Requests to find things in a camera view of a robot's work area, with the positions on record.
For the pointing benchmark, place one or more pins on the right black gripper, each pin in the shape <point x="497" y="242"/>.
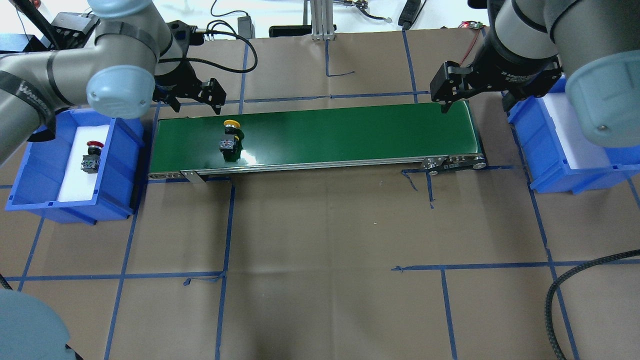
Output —
<point x="517" y="65"/>

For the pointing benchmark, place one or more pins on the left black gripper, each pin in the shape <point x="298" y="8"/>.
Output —
<point x="181" y="80"/>

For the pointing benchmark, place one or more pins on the yellow push button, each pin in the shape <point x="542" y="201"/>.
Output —
<point x="230" y="144"/>

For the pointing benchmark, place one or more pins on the red push button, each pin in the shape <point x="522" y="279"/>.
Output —
<point x="91" y="160"/>

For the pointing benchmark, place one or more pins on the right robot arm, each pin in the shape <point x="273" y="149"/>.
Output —
<point x="532" y="43"/>

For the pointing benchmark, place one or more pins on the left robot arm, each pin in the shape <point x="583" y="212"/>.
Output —
<point x="135" y="60"/>

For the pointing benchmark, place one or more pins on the green conveyor belt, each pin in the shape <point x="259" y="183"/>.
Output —
<point x="187" y="148"/>

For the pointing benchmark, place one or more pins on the black power adapter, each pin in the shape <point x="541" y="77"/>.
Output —
<point x="245" y="27"/>

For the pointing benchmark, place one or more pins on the right blue plastic bin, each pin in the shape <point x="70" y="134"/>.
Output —
<point x="548" y="166"/>

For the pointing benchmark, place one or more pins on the blue plastic bin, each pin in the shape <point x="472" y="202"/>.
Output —
<point x="43" y="167"/>
<point x="548" y="166"/>

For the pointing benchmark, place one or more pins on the white foam pad left bin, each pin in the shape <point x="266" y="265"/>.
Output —
<point x="77" y="185"/>

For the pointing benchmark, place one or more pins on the white foam pad bin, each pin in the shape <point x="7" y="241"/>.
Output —
<point x="580" y="153"/>
<point x="77" y="185"/>

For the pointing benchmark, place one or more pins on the white foam pad right bin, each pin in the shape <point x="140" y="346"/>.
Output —
<point x="580" y="153"/>

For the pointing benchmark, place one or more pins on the left blue plastic bin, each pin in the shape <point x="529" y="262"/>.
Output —
<point x="43" y="167"/>

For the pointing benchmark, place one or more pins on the aluminium frame post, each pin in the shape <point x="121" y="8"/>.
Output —
<point x="320" y="16"/>

